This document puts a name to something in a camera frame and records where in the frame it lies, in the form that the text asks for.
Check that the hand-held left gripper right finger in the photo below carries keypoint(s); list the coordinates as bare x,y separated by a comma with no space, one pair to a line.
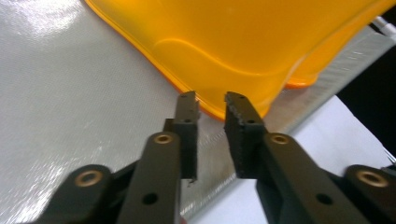
244,146

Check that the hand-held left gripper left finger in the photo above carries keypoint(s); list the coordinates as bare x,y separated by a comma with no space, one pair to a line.
188,143

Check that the yellow plastic tray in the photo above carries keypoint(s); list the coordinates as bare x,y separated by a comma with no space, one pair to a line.
233,37

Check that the white tube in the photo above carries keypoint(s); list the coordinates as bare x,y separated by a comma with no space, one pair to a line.
386,27

